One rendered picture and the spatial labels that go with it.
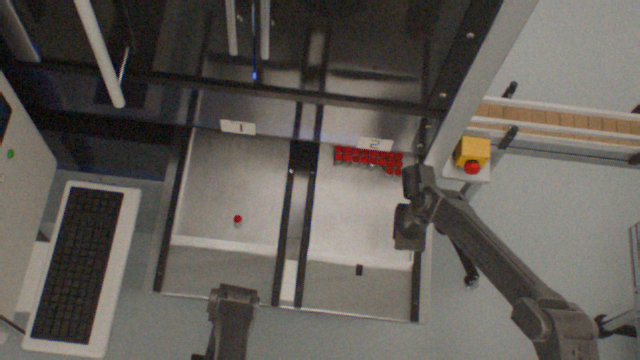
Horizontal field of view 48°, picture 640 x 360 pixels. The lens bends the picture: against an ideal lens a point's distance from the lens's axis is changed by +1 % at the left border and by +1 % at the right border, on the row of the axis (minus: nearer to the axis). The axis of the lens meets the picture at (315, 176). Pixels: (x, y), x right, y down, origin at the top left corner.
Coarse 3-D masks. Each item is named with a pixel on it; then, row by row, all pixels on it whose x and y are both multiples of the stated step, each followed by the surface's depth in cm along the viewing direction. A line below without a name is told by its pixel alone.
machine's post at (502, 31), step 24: (504, 0) 124; (528, 0) 124; (504, 24) 130; (480, 48) 138; (504, 48) 137; (480, 72) 145; (456, 96) 154; (480, 96) 153; (456, 120) 163; (432, 144) 176; (456, 144) 174
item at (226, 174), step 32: (192, 128) 188; (192, 160) 188; (224, 160) 188; (256, 160) 189; (192, 192) 184; (224, 192) 185; (256, 192) 185; (192, 224) 181; (224, 224) 181; (256, 224) 182
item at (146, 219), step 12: (60, 180) 222; (84, 180) 220; (96, 180) 219; (108, 180) 218; (120, 180) 217; (132, 180) 216; (144, 180) 215; (60, 192) 231; (144, 192) 224; (156, 192) 223; (48, 204) 243; (60, 204) 242; (144, 204) 234; (156, 204) 233; (48, 216) 254; (144, 216) 244; (156, 216) 243; (144, 228) 256
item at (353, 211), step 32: (320, 160) 190; (416, 160) 189; (320, 192) 187; (352, 192) 187; (384, 192) 188; (320, 224) 183; (352, 224) 184; (384, 224) 184; (352, 256) 178; (384, 256) 181
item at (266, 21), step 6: (264, 0) 121; (270, 0) 122; (264, 6) 122; (270, 6) 123; (264, 12) 124; (270, 12) 125; (264, 18) 125; (270, 18) 126; (264, 24) 127; (270, 24) 128; (264, 30) 129; (270, 30) 130; (264, 36) 130; (270, 36) 132; (264, 42) 132; (264, 48) 134; (264, 54) 136
